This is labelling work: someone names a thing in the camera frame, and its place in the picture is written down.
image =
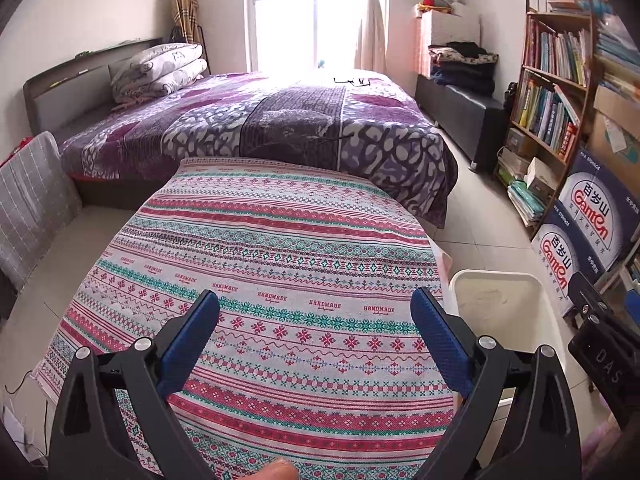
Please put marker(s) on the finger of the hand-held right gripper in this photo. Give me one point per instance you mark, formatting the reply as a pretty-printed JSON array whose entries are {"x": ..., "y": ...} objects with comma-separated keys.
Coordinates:
[
  {"x": 587, "y": 297},
  {"x": 634, "y": 305}
]

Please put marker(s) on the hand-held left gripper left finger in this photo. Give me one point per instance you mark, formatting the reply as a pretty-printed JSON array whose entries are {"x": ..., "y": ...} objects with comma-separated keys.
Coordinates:
[{"x": 190, "y": 345}]

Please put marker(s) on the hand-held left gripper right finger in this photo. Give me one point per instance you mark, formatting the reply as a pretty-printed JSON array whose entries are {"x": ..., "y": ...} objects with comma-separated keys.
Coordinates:
[{"x": 440, "y": 345}]

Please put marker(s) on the white plastic bin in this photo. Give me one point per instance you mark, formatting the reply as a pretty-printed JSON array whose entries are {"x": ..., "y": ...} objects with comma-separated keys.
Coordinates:
[{"x": 500, "y": 300}]

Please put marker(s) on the person's left hand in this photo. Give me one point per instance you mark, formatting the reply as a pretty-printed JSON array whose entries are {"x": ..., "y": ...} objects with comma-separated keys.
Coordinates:
[{"x": 279, "y": 471}]

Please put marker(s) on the small blue carton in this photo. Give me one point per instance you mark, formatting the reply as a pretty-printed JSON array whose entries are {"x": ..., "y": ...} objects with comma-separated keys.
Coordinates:
[{"x": 557, "y": 260}]

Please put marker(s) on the large blue carton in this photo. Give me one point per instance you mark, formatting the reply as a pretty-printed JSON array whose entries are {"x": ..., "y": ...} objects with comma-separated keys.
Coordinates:
[{"x": 600, "y": 210}]

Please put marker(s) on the stack of books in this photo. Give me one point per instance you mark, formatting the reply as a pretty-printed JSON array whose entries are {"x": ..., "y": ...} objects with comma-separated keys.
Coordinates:
[{"x": 522, "y": 195}]

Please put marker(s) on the white tan paper box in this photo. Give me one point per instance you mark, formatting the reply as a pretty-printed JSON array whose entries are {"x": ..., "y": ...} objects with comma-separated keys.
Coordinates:
[{"x": 542, "y": 177}]

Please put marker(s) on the striped patterned tablecloth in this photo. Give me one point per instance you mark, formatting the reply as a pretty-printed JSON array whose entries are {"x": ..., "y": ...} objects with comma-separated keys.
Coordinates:
[{"x": 280, "y": 240}]

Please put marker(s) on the brown cardboard box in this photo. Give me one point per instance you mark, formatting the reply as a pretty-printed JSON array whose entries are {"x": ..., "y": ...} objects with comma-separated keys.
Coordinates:
[{"x": 615, "y": 125}]

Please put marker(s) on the row of thick books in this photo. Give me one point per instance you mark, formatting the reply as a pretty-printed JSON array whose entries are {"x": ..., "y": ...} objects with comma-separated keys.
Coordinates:
[{"x": 547, "y": 117}]

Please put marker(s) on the grey checked cushion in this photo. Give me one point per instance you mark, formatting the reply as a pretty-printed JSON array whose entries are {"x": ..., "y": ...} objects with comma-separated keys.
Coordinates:
[{"x": 35, "y": 210}]

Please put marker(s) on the black bag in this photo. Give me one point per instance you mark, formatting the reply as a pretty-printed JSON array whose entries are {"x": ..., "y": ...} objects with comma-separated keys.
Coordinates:
[{"x": 511, "y": 100}]

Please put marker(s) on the dark bench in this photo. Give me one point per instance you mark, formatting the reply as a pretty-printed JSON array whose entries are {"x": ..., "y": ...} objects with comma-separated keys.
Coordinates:
[{"x": 465, "y": 115}]

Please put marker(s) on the wooden bookshelf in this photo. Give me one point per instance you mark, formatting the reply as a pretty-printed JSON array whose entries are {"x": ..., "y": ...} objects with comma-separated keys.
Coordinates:
[{"x": 555, "y": 75}]

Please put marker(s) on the pile of pale books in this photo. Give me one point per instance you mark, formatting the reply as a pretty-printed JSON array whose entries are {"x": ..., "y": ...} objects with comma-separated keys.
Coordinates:
[{"x": 617, "y": 42}]

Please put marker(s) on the red cloth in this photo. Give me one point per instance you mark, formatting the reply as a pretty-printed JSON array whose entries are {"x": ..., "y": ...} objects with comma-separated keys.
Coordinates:
[{"x": 15, "y": 152}]

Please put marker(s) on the pile of folded clothes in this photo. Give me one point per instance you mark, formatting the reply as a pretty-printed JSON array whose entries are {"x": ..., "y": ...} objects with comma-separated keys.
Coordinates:
[{"x": 465, "y": 67}]

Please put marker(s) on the folded floral quilt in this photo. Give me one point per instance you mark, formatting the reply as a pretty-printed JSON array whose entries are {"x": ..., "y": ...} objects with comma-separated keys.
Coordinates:
[{"x": 160, "y": 72}]

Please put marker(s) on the black eyeglasses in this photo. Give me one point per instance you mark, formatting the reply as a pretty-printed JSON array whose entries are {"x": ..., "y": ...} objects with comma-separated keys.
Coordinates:
[{"x": 352, "y": 81}]

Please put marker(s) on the black metal rack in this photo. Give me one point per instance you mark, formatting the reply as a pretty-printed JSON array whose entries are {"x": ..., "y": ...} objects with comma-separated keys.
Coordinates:
[{"x": 202, "y": 45}]

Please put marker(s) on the pink cabinet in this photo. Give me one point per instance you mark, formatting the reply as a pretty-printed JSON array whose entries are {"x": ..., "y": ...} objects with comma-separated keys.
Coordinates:
[{"x": 450, "y": 30}]

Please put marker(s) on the pale curtain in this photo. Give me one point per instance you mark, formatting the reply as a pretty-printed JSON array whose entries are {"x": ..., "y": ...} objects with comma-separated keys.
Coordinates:
[{"x": 374, "y": 25}]

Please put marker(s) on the colourful soft toys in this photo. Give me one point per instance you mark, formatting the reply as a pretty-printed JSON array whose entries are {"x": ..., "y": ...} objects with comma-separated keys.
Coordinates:
[{"x": 435, "y": 4}]

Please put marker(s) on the plaid scarf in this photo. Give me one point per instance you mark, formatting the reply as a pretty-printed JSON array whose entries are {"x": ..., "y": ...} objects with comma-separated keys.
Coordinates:
[{"x": 185, "y": 12}]

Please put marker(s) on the bright window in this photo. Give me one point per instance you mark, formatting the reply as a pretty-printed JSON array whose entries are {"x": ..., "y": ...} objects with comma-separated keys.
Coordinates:
[{"x": 305, "y": 15}]

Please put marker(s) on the dark bed frame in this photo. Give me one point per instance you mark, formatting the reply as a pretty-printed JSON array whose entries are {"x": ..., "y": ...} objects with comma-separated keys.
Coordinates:
[{"x": 60, "y": 95}]

